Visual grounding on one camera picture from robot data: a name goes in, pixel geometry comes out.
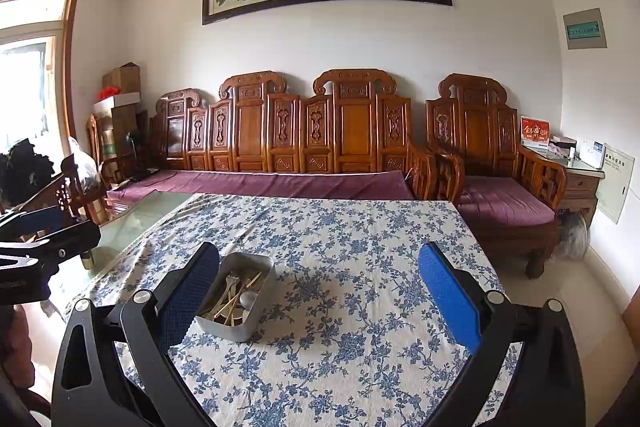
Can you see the wooden door frame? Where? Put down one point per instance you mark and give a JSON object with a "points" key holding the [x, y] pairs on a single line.
{"points": [[70, 57]]}

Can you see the purple armchair cushion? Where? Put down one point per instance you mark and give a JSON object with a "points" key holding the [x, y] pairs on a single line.
{"points": [[505, 202]]}

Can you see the blue floral tablecloth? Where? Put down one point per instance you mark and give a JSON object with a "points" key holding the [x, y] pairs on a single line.
{"points": [[350, 232]]}

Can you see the purple sofa cushion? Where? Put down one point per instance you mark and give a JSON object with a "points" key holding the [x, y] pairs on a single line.
{"points": [[275, 184]]}

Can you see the carved wooden sofa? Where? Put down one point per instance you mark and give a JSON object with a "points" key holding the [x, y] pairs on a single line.
{"points": [[250, 127]]}

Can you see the black desk fan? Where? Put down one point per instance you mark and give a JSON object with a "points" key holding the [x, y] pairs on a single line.
{"points": [[132, 139]]}

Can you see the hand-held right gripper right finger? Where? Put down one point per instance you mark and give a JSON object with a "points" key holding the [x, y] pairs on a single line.
{"points": [[447, 302]]}

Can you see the white wall panel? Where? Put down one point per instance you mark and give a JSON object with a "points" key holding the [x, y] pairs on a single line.
{"points": [[615, 192]]}

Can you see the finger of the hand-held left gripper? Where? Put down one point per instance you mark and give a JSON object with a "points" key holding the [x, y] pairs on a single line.
{"points": [[70, 239], [35, 218]]}

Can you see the rectangular metal tin container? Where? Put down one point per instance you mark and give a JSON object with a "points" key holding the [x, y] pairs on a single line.
{"points": [[235, 331]]}

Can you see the clear plastic bag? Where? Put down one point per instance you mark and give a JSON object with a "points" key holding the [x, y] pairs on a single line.
{"points": [[85, 167]]}

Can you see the flat white box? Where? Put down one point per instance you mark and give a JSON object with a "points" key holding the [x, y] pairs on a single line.
{"points": [[120, 103]]}

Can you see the wooden chopstick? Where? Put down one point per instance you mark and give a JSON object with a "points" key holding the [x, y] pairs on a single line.
{"points": [[230, 307], [251, 283]]}

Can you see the carved wooden armchair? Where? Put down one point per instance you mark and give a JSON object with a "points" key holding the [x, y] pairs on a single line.
{"points": [[475, 117]]}

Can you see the red decoration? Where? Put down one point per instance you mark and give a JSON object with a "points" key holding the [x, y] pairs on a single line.
{"points": [[106, 94]]}

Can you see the grey floor fan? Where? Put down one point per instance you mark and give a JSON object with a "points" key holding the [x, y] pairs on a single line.
{"points": [[572, 237]]}

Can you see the brown cardboard box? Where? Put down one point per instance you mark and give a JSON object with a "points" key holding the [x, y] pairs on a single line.
{"points": [[122, 77]]}

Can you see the stack of storage boxes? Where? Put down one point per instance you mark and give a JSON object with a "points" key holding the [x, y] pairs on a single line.
{"points": [[117, 132]]}

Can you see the wooden side table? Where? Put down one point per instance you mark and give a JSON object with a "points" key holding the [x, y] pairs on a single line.
{"points": [[582, 187]]}

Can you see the red desk calendar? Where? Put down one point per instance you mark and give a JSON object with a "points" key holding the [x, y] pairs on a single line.
{"points": [[535, 129]]}

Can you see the white telephone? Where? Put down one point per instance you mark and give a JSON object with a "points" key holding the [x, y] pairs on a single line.
{"points": [[592, 153]]}

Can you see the grey wall electrical box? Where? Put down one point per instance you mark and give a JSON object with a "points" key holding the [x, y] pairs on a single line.
{"points": [[584, 28]]}

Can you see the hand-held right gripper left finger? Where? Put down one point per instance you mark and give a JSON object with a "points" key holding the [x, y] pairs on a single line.
{"points": [[192, 292]]}

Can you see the white plastic spoon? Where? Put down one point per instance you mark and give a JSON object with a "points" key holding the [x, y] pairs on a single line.
{"points": [[248, 300]]}

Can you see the black clothing pile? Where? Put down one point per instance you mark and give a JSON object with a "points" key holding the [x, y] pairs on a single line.
{"points": [[25, 172]]}

